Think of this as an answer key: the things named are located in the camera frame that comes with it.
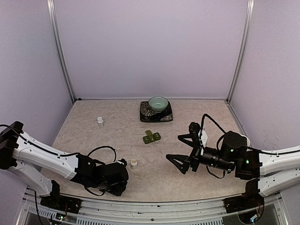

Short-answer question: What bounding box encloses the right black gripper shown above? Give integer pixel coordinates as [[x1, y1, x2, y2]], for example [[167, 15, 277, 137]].
[[166, 134, 235, 175]]

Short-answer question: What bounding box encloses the white pill bottle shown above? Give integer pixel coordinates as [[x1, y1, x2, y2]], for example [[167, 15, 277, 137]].
[[97, 116, 104, 127], [130, 159, 138, 169]]

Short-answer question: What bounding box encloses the green three-compartment pill box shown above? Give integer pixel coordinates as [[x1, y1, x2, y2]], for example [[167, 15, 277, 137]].
[[142, 130, 161, 144]]

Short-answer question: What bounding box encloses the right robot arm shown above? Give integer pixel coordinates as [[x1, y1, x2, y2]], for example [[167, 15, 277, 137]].
[[166, 131, 300, 208]]

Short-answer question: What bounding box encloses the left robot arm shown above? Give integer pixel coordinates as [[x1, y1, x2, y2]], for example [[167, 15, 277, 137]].
[[0, 121, 129, 209]]

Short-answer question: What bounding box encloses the black floral square plate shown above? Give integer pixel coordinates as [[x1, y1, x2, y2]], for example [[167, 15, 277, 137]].
[[140, 101, 173, 123]]

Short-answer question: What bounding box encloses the celadon green bowl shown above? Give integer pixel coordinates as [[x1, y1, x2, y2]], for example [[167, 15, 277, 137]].
[[148, 96, 169, 113]]

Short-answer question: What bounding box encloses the light blue mug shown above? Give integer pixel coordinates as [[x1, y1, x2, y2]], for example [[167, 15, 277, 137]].
[[244, 136, 251, 146]]

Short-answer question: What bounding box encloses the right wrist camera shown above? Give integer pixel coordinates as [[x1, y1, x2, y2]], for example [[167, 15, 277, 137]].
[[189, 122, 208, 148]]

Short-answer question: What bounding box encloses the front aluminium rail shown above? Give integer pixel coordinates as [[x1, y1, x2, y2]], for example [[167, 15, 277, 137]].
[[18, 185, 289, 225]]

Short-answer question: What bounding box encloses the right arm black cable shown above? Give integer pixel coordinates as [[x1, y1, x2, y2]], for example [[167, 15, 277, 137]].
[[201, 113, 227, 150]]

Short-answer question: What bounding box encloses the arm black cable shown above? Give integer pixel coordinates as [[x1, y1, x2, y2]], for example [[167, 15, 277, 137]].
[[201, 113, 227, 150], [0, 124, 118, 165]]

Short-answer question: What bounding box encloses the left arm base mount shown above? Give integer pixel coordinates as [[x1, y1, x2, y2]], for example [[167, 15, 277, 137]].
[[40, 180, 82, 214]]

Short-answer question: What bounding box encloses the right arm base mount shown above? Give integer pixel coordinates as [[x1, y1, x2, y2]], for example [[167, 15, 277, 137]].
[[223, 179, 264, 213]]

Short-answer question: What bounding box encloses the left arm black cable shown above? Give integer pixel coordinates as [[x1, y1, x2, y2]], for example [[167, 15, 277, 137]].
[[0, 124, 118, 165]]

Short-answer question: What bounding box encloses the right aluminium frame post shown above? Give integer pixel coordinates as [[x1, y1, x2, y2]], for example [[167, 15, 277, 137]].
[[226, 0, 255, 105]]

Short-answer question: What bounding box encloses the aluminium frame post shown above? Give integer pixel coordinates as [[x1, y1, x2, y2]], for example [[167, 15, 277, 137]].
[[47, 0, 76, 104], [226, 0, 255, 105]]

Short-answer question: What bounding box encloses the left aluminium frame post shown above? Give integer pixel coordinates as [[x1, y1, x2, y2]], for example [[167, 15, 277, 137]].
[[47, 0, 76, 104]]

